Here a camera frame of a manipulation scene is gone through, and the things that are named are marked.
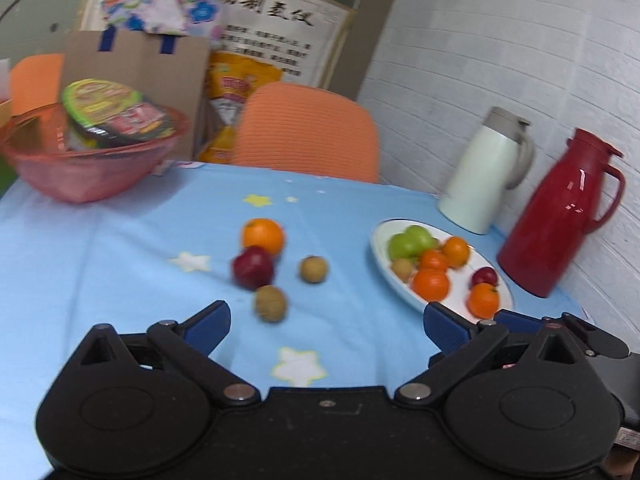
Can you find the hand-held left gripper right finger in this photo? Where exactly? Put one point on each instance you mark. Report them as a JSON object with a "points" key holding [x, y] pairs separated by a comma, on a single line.
{"points": [[445, 325]]}

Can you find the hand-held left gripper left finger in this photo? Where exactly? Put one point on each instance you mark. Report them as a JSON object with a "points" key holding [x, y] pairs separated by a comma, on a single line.
{"points": [[210, 322]]}

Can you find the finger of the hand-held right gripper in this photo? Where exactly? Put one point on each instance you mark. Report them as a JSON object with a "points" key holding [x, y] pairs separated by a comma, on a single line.
{"points": [[520, 318]]}

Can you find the white round plate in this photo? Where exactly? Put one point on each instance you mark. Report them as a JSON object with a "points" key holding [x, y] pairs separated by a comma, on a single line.
{"points": [[457, 291]]}

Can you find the red apple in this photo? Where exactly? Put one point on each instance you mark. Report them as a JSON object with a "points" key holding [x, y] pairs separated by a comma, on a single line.
{"points": [[484, 276], [252, 267]]}

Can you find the brown kiwi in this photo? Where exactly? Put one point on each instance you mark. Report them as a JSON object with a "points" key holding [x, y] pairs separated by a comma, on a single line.
{"points": [[314, 269], [270, 304], [402, 269]]}

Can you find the green apple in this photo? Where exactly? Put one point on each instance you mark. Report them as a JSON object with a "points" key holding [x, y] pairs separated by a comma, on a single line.
{"points": [[420, 237], [399, 247]]}

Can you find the orange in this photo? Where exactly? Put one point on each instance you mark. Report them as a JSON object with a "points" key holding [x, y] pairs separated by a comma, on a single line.
{"points": [[263, 235], [431, 284], [456, 251], [433, 261], [483, 301]]}

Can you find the red thermos jug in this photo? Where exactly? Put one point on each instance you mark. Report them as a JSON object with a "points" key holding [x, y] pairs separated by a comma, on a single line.
{"points": [[550, 225]]}

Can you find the blue star tablecloth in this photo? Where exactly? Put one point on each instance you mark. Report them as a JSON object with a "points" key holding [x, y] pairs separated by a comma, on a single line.
{"points": [[100, 260]]}

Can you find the white thermos jug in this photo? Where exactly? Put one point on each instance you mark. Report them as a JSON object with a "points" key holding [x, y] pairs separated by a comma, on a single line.
{"points": [[480, 175]]}

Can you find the red mesh basket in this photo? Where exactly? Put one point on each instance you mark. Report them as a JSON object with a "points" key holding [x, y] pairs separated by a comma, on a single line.
{"points": [[85, 175]]}

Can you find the orange chair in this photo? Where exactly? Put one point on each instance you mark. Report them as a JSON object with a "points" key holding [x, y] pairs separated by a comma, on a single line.
{"points": [[305, 130], [35, 80]]}

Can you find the instant noodle bowl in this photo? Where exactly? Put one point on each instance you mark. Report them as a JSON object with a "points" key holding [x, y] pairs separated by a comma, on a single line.
{"points": [[115, 110]]}

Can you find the yellow plastic bag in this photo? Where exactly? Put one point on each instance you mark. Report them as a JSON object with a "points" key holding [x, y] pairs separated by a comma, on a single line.
{"points": [[235, 85]]}

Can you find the cardboard box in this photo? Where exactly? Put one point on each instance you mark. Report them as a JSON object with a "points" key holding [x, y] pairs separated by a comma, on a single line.
{"points": [[145, 70]]}

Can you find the blue tape strip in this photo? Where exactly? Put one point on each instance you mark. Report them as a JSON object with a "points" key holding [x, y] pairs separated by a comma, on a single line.
{"points": [[168, 45], [106, 40]]}

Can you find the floral cloth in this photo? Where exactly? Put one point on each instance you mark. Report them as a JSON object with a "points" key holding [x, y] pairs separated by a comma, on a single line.
{"points": [[160, 0]]}

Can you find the yellow framed wall poster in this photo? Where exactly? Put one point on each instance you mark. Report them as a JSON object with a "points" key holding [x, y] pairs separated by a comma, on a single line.
{"points": [[280, 35]]}

